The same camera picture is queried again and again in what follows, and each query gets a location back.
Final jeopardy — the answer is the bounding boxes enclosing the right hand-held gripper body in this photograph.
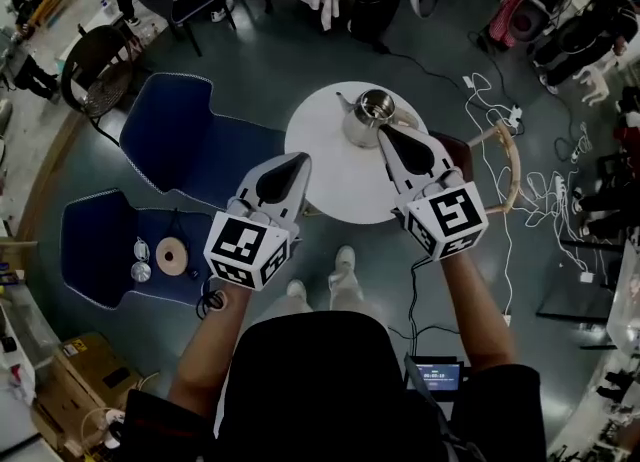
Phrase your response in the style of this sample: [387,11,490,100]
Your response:
[375,125,490,262]

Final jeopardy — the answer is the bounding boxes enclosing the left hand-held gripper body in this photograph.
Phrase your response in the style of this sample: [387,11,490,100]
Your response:
[203,151,312,292]

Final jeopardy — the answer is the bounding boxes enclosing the steel kettle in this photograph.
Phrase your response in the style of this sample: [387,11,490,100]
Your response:
[335,88,421,149]

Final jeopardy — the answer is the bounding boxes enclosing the person's left forearm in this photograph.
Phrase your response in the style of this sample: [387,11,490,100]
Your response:
[167,280,254,421]

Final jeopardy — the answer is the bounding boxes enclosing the person's right forearm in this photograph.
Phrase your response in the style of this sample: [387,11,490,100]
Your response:
[438,243,519,376]

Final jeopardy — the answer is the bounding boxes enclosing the round wooden disc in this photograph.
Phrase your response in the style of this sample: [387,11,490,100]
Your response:
[155,237,190,277]

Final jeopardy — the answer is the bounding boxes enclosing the wooden chair with red seat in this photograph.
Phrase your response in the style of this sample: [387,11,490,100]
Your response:
[428,119,523,217]

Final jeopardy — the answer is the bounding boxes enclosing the person's right white shoe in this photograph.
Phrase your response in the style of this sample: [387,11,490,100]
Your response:
[332,245,357,279]

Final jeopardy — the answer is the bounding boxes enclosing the person's light trousers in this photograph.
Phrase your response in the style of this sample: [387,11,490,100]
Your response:
[262,272,384,324]

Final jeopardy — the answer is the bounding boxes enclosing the round white table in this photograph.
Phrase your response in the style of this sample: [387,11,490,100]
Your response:
[283,80,431,225]

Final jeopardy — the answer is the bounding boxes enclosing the blue upholstered chair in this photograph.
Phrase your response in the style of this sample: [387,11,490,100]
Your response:
[118,72,287,211]
[59,188,227,310]

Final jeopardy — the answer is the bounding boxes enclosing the small screen device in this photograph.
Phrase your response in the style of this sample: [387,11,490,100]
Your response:
[403,355,467,395]

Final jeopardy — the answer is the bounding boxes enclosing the person's black shirt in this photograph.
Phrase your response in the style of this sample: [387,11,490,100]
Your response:
[122,310,549,462]

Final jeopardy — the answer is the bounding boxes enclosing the white toy animal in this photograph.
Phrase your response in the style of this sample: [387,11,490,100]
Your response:
[571,60,613,108]

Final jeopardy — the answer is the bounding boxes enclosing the cardboard box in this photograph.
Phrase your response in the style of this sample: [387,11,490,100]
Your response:
[35,332,147,457]

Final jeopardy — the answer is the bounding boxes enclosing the dark rattan chair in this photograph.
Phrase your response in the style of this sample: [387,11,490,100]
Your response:
[60,24,137,147]

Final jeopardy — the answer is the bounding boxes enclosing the black and pink stroller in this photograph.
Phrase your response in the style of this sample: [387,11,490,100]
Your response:
[488,0,577,50]

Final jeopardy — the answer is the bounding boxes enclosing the grey chair with black legs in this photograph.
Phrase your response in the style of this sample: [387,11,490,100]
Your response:
[122,0,238,58]

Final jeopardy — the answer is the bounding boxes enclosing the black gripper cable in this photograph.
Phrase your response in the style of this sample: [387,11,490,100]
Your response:
[387,253,461,359]
[194,279,229,321]

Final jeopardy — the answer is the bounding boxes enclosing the tangle of white cables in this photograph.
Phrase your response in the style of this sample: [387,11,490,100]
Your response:
[463,70,609,319]

